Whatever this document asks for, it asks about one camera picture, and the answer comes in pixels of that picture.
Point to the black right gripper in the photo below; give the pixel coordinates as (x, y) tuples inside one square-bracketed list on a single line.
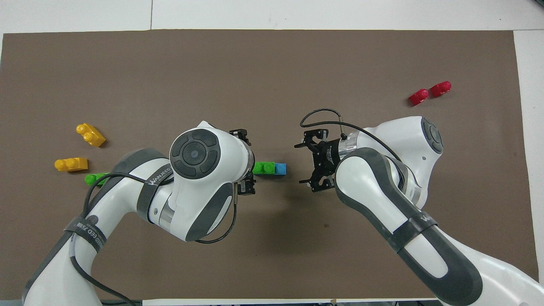
[(326, 159)]

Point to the green two-stud toy block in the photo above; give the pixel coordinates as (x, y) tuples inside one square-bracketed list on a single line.
[(94, 179), (264, 168)]

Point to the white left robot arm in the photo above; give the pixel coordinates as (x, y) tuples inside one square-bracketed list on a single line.
[(127, 199)]

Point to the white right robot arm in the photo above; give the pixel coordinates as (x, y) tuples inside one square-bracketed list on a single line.
[(382, 199)]

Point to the red one-stud toy block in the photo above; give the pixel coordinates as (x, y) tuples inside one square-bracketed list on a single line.
[(419, 97), (440, 89)]

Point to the yellow two-stud toy block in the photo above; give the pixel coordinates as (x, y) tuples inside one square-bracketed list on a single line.
[(71, 164), (91, 135)]

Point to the brown paper table mat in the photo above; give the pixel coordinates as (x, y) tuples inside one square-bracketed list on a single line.
[(272, 76)]

